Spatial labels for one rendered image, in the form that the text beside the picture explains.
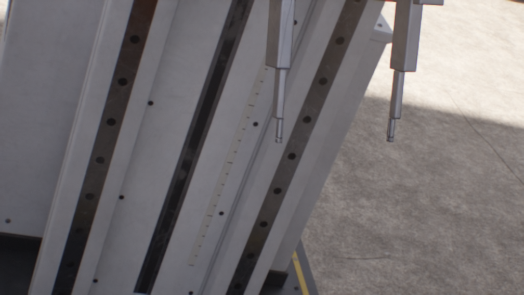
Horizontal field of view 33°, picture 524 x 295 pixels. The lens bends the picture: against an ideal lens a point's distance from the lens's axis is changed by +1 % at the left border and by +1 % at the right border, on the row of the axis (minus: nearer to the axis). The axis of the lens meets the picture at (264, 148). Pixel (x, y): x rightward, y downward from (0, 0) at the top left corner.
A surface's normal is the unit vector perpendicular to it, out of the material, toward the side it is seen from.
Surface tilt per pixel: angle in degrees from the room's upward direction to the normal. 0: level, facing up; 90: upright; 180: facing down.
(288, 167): 90
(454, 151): 0
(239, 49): 90
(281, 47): 66
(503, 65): 0
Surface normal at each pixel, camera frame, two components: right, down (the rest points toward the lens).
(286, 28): 0.38, 0.20
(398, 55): -0.92, 0.01
